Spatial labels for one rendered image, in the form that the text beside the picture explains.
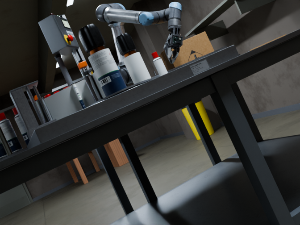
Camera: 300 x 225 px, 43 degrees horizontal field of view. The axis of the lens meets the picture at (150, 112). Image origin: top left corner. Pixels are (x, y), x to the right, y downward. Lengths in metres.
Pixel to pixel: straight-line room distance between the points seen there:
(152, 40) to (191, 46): 4.87
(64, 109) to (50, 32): 0.45
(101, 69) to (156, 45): 6.00
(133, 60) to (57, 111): 0.46
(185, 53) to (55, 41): 0.87
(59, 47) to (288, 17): 3.42
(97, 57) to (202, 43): 1.27
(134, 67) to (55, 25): 0.54
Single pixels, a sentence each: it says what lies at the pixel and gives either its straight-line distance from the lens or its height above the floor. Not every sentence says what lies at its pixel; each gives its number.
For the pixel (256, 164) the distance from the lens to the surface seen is 1.43.
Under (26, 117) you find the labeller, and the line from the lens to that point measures 1.86.
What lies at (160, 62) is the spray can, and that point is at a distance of 2.20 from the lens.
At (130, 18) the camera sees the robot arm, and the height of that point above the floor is 1.34.
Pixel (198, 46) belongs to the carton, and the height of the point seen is 1.04.
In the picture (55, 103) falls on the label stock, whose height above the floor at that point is 1.02.
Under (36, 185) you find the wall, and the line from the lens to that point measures 10.46.
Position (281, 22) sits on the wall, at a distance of 5.14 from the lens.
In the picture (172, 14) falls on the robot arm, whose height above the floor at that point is 1.25.
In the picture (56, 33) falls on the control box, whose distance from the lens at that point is 2.15.
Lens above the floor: 0.77
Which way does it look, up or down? level
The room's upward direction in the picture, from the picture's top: 25 degrees counter-clockwise
